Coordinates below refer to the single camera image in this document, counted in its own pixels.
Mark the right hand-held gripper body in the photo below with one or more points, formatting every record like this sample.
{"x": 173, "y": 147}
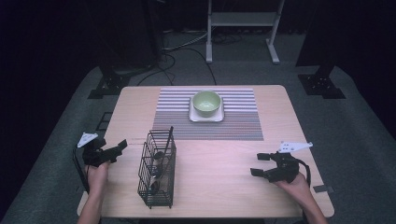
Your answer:
{"x": 284, "y": 169}

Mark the black stand base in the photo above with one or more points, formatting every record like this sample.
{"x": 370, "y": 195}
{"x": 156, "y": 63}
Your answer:
{"x": 109, "y": 84}
{"x": 322, "y": 84}

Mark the white metal stand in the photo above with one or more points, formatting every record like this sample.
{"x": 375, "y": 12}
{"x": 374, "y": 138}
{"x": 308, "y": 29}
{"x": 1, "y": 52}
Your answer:
{"x": 243, "y": 18}

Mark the person's left hand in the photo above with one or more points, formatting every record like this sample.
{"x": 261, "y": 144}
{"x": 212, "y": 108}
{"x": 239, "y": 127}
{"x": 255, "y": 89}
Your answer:
{"x": 97, "y": 177}

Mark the white square plate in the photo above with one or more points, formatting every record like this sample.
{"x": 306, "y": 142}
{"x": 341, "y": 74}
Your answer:
{"x": 199, "y": 118}

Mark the person's right hand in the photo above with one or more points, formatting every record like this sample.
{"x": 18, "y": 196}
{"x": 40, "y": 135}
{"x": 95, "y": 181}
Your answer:
{"x": 295, "y": 188}

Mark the light green bowl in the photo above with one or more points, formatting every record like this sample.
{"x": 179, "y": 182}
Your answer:
{"x": 206, "y": 104}

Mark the striped placemat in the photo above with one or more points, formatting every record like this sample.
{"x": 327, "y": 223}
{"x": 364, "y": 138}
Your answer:
{"x": 236, "y": 124}

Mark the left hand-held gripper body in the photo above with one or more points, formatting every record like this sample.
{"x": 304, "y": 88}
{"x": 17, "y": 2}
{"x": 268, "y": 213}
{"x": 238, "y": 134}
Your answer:
{"x": 93, "y": 154}

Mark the grey tape strip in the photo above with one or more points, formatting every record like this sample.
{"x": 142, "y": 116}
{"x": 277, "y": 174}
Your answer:
{"x": 322, "y": 188}

